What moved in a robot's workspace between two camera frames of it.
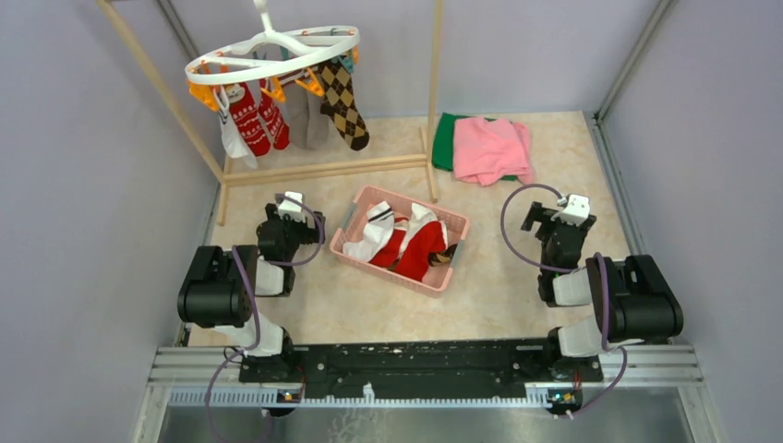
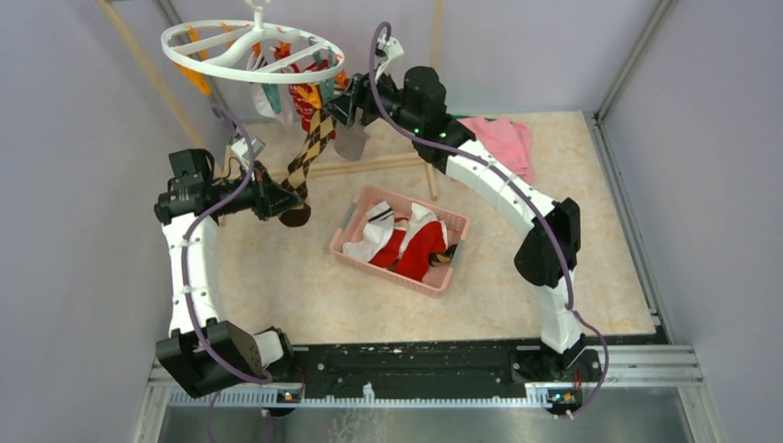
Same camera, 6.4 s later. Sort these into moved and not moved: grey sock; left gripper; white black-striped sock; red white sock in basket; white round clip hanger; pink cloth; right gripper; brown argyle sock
Moved: left gripper; grey sock; brown argyle sock; right gripper; white round clip hanger
Not moved: white black-striped sock; pink cloth; red white sock in basket
